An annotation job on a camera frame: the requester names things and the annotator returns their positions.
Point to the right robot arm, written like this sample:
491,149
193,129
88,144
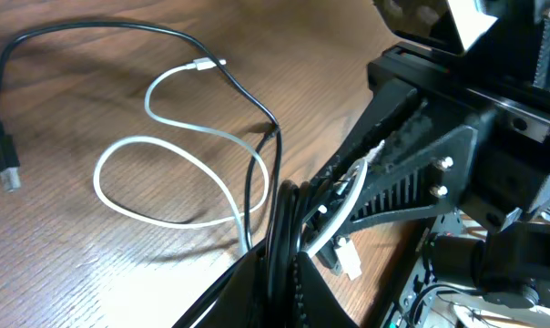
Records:
460,120

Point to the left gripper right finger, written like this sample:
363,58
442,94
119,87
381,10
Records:
313,303

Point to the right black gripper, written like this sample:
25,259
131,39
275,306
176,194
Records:
461,113

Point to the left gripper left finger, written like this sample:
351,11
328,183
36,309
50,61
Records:
230,300

